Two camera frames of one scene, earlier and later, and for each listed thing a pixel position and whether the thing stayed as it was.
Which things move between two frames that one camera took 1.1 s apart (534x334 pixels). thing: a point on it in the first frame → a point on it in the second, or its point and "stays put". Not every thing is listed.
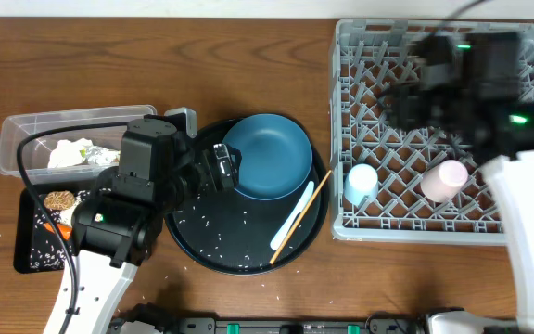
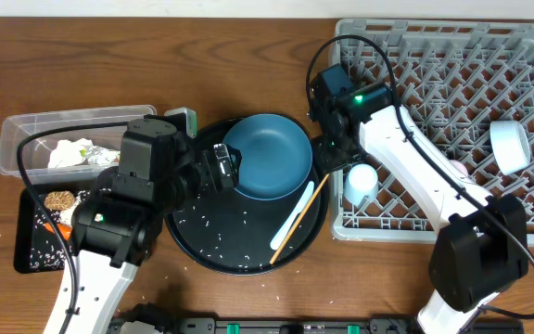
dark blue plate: (276, 155) stays put
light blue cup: (361, 181) stays put
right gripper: (397, 106) → (326, 162)
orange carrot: (64, 228) stays put
